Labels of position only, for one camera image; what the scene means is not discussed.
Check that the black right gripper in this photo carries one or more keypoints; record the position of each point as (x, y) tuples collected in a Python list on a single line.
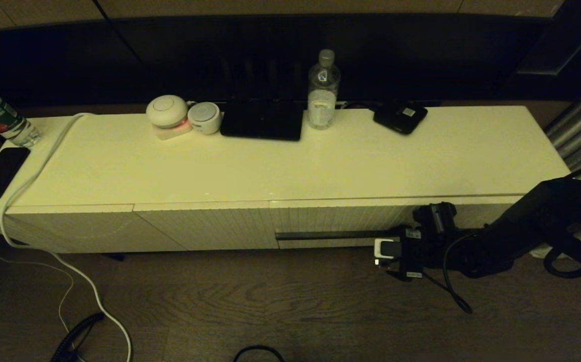
[(413, 254)]

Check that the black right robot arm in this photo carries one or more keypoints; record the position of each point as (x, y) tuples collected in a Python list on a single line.
[(547, 221)]

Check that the white low cabinet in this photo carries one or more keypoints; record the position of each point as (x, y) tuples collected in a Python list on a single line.
[(170, 165)]

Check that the small black labelled box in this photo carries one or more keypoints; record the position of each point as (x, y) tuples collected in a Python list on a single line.
[(396, 120)]

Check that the clear bottle with grey cap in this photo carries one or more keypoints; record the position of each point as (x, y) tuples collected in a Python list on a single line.
[(322, 104)]

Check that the black flat rectangular device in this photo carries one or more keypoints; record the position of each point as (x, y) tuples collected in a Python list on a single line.
[(263, 122)]

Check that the small white round speaker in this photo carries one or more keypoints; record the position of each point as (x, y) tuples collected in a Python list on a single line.
[(204, 119)]

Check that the white base with pink light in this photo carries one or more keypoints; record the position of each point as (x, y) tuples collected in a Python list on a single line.
[(174, 133)]

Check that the large white dome device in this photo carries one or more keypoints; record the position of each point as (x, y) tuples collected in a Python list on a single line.
[(167, 110)]

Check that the black smartphone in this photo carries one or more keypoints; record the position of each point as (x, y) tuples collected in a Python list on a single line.
[(0, 172)]

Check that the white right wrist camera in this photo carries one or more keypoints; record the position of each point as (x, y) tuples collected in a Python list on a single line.
[(383, 249)]

